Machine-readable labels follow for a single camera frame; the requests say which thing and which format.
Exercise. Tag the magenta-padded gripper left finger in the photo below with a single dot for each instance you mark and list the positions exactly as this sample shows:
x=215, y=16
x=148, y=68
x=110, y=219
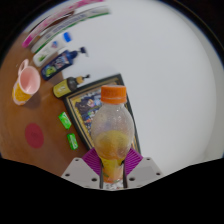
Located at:
x=91, y=161

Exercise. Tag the pink and yellow mug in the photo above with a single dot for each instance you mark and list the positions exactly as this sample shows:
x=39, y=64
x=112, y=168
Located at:
x=28, y=81

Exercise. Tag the orange-capped clear drink bottle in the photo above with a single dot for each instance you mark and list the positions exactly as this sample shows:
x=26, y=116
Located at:
x=112, y=133

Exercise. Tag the dark framed group picture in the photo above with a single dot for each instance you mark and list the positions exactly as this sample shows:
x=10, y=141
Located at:
x=81, y=106

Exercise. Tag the dark amber pump bottle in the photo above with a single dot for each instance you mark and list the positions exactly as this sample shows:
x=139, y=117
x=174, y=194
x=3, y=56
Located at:
x=65, y=87

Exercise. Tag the dark blue pump bottle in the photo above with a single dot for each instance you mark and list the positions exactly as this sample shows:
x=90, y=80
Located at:
x=58, y=65

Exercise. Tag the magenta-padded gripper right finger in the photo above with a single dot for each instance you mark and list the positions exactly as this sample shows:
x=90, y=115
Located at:
x=134, y=161

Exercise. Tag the white blue-capped lotion bottle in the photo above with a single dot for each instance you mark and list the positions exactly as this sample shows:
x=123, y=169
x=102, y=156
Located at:
x=46, y=55

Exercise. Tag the tall white printed box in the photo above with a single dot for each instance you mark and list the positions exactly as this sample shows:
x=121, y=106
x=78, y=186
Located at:
x=66, y=26

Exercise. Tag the flat round red coaster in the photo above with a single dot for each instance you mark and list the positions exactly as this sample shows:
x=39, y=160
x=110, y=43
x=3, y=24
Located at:
x=34, y=135

